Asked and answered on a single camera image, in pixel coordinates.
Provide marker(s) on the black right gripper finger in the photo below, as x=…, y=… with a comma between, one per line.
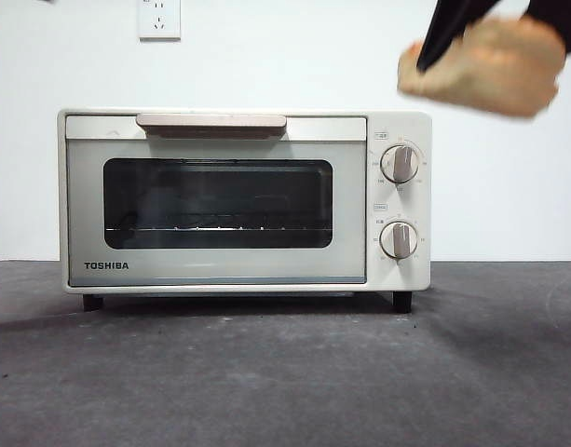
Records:
x=448, y=28
x=553, y=14

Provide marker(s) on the golden bread loaf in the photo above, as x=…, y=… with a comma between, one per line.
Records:
x=499, y=70

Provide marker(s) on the glass-windowed oven door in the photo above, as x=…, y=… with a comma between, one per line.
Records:
x=85, y=209

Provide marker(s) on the cream Toshiba toaster oven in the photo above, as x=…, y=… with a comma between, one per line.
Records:
x=406, y=125

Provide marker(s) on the cream oven knob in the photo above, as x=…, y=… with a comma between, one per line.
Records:
x=398, y=240
x=399, y=164

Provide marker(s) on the white wall socket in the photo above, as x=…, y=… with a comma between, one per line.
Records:
x=159, y=23

